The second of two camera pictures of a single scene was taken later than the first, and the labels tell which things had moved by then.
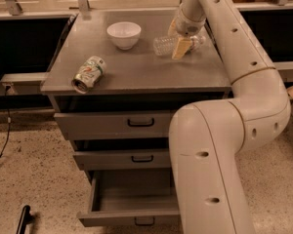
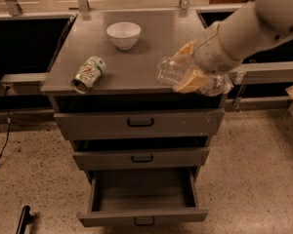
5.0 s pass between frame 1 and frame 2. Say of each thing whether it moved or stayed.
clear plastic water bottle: moved
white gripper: moved
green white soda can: stayed
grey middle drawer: stayed
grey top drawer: stayed
